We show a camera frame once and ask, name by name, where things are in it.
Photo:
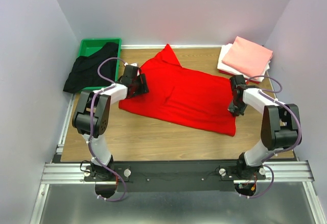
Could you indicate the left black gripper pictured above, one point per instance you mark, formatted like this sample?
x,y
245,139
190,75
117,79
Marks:
x,y
142,84

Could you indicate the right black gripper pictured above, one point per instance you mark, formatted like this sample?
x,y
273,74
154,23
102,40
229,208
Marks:
x,y
235,105

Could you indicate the red t shirt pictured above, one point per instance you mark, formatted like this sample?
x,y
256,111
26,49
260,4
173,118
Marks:
x,y
183,96
231,74

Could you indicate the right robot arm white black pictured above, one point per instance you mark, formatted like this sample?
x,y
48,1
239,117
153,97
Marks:
x,y
280,129

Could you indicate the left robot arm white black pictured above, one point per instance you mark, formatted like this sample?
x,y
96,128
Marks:
x,y
91,118

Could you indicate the red folded t shirt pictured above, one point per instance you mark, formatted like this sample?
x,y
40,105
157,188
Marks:
x,y
231,74

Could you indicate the pink folded t shirt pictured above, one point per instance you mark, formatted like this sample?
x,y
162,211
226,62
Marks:
x,y
249,58

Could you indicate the black t shirt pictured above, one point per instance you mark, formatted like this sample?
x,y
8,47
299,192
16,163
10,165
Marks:
x,y
87,68

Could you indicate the green plastic bin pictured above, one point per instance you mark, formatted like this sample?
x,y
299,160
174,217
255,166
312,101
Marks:
x,y
98,55

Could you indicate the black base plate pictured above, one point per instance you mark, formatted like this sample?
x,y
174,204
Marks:
x,y
166,176

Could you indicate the aluminium frame rail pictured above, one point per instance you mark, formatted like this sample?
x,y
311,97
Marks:
x,y
279,171

